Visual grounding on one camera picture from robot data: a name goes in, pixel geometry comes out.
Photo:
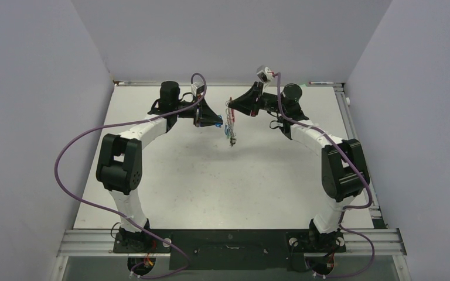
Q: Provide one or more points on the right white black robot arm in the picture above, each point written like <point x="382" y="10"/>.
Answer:
<point x="344" y="173"/>

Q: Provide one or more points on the aluminium front rail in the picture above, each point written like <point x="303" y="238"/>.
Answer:
<point x="100" y="242"/>

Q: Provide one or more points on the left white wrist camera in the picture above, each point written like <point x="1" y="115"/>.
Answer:
<point x="198" y="88"/>

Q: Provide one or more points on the aluminium rail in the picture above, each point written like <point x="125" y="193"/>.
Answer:
<point x="358" y="155"/>
<point x="100" y="242"/>
<point x="225" y="84"/>

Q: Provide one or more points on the aluminium right side rail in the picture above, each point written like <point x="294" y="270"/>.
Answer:
<point x="358" y="155"/>

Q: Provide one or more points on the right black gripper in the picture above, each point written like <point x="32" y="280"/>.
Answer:
<point x="246" y="103"/>

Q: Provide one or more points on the blue key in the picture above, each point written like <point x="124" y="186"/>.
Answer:
<point x="219" y="121"/>
<point x="227" y="131"/>

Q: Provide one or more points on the grey red keyring holder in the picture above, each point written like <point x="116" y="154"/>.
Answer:
<point x="230" y="119"/>

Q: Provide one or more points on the aluminium back rail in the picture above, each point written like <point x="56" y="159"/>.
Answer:
<point x="225" y="84"/>

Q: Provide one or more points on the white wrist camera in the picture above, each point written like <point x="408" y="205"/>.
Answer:
<point x="265" y="74"/>
<point x="198" y="88"/>

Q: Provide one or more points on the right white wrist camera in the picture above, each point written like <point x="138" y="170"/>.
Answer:
<point x="265" y="74"/>

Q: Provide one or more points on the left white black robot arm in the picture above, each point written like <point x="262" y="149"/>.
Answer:
<point x="119" y="166"/>

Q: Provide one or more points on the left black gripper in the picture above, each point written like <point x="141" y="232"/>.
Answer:
<point x="205" y="116"/>

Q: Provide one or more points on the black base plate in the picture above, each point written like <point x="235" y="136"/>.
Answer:
<point x="233" y="249"/>

